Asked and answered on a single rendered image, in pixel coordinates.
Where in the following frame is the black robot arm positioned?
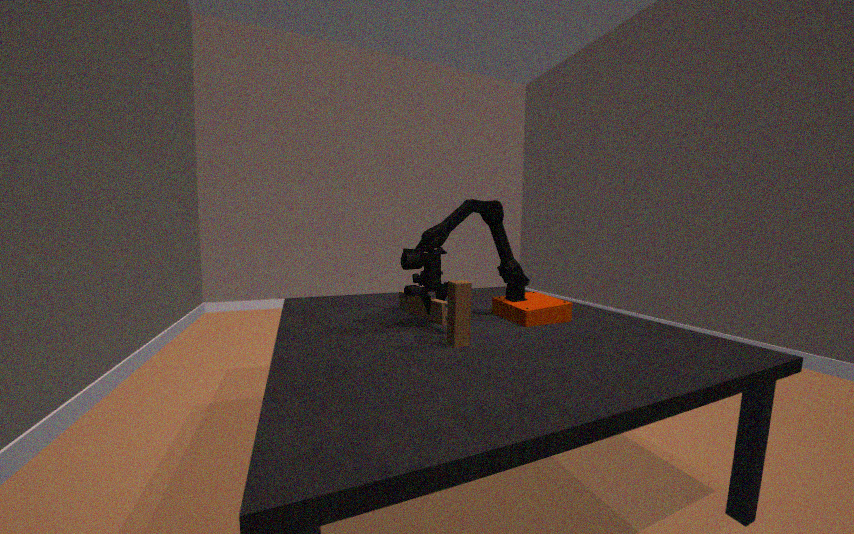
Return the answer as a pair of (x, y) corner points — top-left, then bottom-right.
(401, 199), (530, 302)

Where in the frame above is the brown wooden post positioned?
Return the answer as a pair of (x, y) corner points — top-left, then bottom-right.
(447, 280), (472, 348)

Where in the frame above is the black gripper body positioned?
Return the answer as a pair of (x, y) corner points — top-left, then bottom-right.
(404, 268), (448, 296)

